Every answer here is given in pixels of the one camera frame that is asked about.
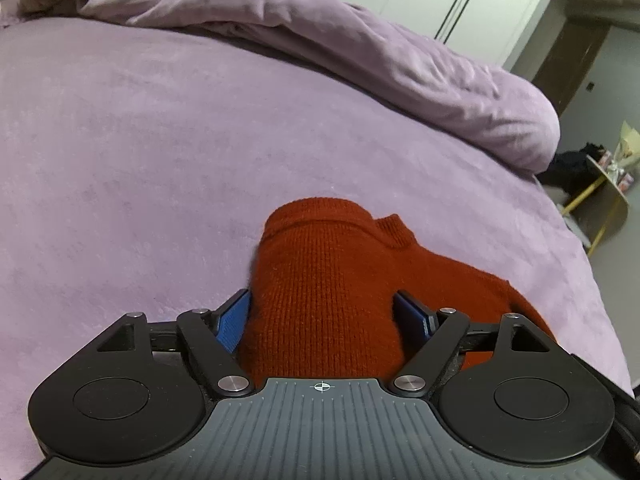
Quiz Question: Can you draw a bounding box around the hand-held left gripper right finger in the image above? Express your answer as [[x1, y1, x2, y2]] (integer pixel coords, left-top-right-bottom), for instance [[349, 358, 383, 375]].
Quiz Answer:
[[390, 289, 558, 400]]

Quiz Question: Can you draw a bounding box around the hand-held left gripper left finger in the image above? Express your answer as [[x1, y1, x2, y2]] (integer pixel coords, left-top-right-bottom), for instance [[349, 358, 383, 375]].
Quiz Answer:
[[95, 288, 256, 400]]

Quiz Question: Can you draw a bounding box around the red knit sweater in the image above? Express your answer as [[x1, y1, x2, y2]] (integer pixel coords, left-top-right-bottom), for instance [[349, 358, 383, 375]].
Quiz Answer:
[[237, 197, 558, 378]]

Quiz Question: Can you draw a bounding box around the purple bed sheet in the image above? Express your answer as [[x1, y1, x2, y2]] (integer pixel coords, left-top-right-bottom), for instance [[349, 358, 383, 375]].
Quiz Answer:
[[0, 0, 633, 480]]

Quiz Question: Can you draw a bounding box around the dark cloth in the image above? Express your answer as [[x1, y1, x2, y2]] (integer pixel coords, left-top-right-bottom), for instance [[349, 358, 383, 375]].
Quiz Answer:
[[537, 142, 608, 196]]

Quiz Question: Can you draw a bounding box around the round yellow-legged side table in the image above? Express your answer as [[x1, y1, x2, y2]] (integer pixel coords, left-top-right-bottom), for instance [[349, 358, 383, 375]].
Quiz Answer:
[[562, 155, 630, 257]]

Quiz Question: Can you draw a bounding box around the pale paper bag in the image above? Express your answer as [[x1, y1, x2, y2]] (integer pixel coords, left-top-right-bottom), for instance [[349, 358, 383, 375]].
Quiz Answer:
[[612, 120, 640, 193]]

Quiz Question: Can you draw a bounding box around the purple duvet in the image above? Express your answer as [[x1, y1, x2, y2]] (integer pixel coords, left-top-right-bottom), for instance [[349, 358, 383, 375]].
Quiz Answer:
[[17, 0, 561, 176]]

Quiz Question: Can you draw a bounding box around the brown wooden door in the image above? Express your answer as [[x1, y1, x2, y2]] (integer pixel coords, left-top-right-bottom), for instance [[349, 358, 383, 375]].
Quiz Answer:
[[532, 20, 611, 116]]

